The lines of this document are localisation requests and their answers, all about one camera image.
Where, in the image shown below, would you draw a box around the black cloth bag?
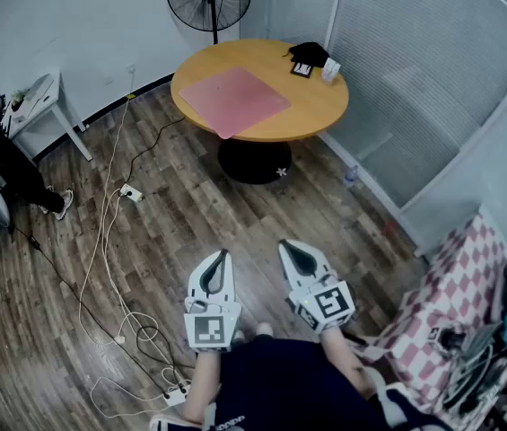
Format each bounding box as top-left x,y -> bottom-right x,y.
287,41 -> 331,69

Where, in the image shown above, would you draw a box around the white side table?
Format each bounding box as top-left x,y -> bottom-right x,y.
0,66 -> 94,164

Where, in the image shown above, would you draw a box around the person's right forearm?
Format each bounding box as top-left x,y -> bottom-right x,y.
319,324 -> 379,400

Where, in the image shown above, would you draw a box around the black framed card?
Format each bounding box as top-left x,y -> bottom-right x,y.
289,60 -> 314,80

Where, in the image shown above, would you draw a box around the round wooden desk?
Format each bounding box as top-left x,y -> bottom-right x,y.
170,38 -> 351,144

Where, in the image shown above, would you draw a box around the pink mouse pad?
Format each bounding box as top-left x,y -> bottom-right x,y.
178,66 -> 293,141

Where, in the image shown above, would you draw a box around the person's left forearm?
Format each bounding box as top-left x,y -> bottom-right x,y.
179,350 -> 223,425

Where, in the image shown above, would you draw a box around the pink checkered cloth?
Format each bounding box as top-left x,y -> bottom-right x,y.
367,213 -> 507,426

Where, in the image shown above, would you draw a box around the black round desk base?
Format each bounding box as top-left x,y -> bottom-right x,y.
216,138 -> 293,185

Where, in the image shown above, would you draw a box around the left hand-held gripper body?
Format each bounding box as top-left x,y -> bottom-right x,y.
183,286 -> 243,355

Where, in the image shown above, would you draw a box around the long black cable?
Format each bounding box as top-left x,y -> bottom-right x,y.
9,224 -> 196,397

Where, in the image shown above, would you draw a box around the long white cable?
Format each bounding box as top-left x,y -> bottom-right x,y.
76,70 -> 191,419

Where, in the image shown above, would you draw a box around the white power strip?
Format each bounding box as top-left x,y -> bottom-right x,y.
162,383 -> 192,408
118,183 -> 144,204

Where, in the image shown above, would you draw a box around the person's dark clothing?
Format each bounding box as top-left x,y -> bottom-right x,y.
148,333 -> 454,431

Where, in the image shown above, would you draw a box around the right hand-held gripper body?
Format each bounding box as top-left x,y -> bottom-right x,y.
284,278 -> 357,334

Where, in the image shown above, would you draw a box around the small white box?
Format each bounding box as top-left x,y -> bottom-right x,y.
320,57 -> 344,83

